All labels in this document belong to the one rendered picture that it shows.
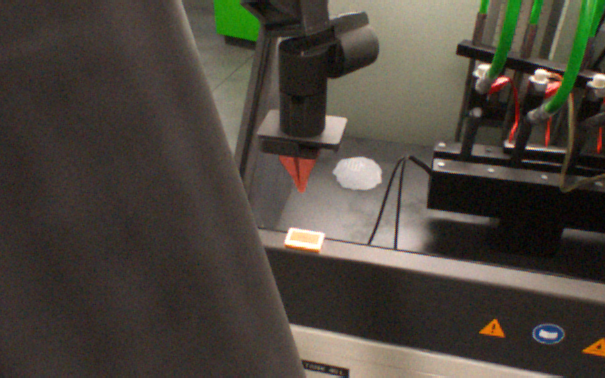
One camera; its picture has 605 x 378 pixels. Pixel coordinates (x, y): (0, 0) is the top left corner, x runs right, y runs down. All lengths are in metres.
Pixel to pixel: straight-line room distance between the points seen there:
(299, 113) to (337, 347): 0.42
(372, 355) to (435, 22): 0.65
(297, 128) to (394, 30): 0.56
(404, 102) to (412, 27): 0.17
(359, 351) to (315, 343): 0.07
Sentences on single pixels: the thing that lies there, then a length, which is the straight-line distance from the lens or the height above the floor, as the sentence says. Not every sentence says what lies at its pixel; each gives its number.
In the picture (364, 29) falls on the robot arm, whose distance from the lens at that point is 0.68.
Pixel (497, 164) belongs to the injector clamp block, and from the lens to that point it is 0.99.
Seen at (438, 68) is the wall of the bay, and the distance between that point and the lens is 1.19.
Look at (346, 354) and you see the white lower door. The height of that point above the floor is 0.75.
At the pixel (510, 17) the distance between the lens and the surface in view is 0.67.
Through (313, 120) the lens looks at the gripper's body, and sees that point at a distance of 0.65.
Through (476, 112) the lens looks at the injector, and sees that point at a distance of 0.89.
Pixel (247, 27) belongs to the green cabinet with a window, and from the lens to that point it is 3.91.
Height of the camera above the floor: 1.48
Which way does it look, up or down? 36 degrees down
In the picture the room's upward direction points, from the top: straight up
